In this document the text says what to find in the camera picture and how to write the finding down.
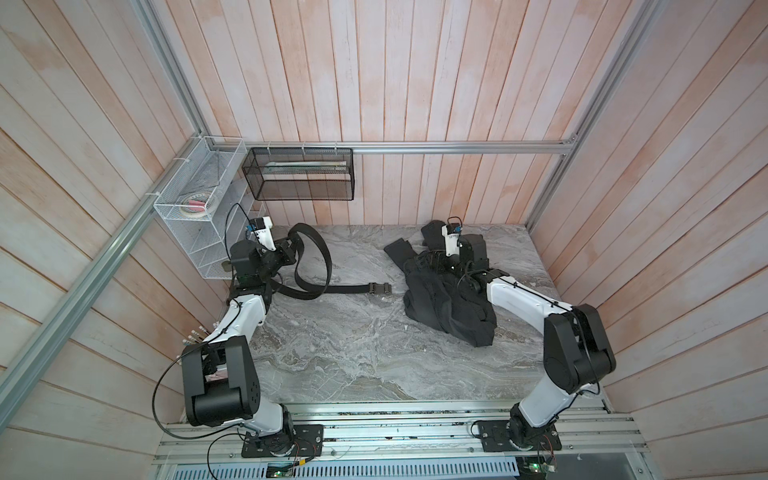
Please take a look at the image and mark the dark grey trousers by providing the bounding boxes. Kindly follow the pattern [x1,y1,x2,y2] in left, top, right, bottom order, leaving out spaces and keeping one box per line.
[384,216,497,347]

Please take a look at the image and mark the black leather belt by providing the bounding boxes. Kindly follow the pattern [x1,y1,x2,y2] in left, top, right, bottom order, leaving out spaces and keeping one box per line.
[270,223,392,301]

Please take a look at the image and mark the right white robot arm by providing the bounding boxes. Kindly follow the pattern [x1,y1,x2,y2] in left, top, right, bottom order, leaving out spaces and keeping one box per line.
[422,221,616,449]

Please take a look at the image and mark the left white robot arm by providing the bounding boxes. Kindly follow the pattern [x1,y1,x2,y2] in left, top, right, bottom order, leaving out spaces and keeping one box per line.
[181,239,296,437]

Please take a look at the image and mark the tape roll in shelf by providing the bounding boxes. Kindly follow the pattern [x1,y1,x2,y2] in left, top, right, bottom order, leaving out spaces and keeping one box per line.
[179,191,219,219]

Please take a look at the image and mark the bundle of coloured pencils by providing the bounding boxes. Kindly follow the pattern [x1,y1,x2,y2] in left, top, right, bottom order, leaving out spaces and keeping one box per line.
[182,325,212,346]

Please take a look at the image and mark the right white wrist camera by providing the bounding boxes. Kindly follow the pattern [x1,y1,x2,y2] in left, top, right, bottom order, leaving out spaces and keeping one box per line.
[441,223,462,257]

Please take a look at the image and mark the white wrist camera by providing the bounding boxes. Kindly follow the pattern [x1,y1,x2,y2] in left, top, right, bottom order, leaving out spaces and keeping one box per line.
[441,223,462,257]
[246,216,276,251]

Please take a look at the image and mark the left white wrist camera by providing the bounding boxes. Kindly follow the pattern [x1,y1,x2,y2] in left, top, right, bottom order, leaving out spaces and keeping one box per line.
[246,216,276,251]

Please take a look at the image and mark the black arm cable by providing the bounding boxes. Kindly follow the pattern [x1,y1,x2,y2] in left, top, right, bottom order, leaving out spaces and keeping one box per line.
[223,202,253,253]

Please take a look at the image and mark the white wire mesh shelf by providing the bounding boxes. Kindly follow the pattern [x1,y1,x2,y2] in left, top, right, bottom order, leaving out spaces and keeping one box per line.
[154,136,253,280]

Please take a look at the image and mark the black mesh wall basket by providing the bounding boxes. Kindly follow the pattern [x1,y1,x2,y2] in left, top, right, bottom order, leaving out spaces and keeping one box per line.
[241,147,356,202]

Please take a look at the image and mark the aluminium frame rail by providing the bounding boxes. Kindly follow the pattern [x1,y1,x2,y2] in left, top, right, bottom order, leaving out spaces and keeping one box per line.
[0,0,667,430]

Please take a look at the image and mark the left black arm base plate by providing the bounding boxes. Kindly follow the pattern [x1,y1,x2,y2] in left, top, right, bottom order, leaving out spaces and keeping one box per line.
[241,425,324,461]

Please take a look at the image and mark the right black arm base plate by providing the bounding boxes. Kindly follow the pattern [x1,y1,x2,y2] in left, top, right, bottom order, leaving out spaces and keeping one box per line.
[470,419,562,453]

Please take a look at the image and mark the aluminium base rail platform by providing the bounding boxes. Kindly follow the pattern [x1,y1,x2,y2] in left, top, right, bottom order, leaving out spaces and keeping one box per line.
[149,399,658,479]

